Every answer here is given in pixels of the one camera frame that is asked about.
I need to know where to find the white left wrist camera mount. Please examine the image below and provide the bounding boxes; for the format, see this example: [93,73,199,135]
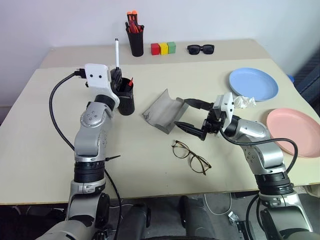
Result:
[83,63,120,110]

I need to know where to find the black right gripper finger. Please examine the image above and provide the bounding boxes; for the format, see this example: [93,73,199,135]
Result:
[173,120,207,138]
[183,97,215,112]

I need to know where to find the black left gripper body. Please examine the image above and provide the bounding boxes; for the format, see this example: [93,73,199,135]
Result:
[110,74,123,94]

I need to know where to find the green block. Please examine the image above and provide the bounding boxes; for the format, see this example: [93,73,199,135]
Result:
[166,41,177,55]

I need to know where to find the white marker with black tip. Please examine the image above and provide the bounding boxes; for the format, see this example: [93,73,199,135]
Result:
[114,38,120,69]

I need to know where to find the small metal bracket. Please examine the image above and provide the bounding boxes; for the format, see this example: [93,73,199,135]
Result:
[227,211,241,224]

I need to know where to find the pink plate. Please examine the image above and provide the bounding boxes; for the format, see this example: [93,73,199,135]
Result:
[265,107,320,159]

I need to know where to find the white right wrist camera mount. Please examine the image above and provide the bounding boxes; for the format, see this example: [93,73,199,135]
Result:
[213,92,235,137]

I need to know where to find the dark ribbed object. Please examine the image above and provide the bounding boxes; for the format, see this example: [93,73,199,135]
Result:
[293,44,320,106]

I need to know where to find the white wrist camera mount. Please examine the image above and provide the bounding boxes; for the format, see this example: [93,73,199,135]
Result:
[213,92,235,137]
[83,63,120,110]

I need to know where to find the short black mesh cup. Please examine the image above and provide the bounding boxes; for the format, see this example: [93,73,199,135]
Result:
[117,77,136,116]

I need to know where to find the white floor cable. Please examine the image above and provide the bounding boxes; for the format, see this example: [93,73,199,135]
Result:
[203,192,233,216]

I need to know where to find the grey glasses case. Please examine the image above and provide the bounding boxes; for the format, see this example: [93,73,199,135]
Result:
[141,88,191,136]

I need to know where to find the red handled pliers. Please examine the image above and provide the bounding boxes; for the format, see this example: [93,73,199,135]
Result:
[128,20,141,34]

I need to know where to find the black sunglasses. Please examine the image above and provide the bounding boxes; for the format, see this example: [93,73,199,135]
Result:
[187,44,216,56]

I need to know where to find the tortoiseshell eyeglasses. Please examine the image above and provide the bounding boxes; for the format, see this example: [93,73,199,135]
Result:
[171,140,212,176]

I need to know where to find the blue plate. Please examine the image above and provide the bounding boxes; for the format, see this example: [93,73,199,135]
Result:
[228,67,279,103]

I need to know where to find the yellow block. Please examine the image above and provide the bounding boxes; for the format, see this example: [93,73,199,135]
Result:
[159,42,170,56]

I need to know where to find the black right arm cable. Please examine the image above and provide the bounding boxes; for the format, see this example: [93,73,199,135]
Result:
[219,127,300,176]

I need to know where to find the dark rounded shape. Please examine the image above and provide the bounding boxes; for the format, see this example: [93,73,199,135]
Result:
[117,201,152,240]
[178,195,224,240]

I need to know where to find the crumpled white tissue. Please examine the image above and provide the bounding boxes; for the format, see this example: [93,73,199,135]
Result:
[233,95,257,110]

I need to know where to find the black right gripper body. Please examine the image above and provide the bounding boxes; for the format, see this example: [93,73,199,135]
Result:
[199,106,225,141]

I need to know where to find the tall black pen holder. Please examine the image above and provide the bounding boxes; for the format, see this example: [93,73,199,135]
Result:
[126,27,145,58]

